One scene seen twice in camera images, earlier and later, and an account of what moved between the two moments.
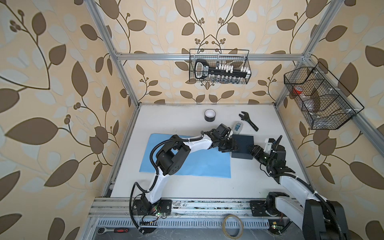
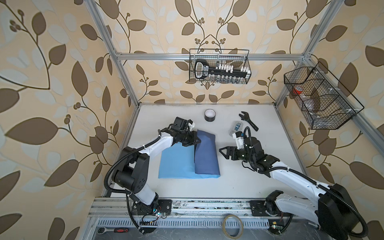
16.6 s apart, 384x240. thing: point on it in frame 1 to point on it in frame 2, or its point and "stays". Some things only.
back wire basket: [220, 66] stays
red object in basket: [297, 90] stays
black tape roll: [209, 115] stays
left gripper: [232, 147] to [193, 133]
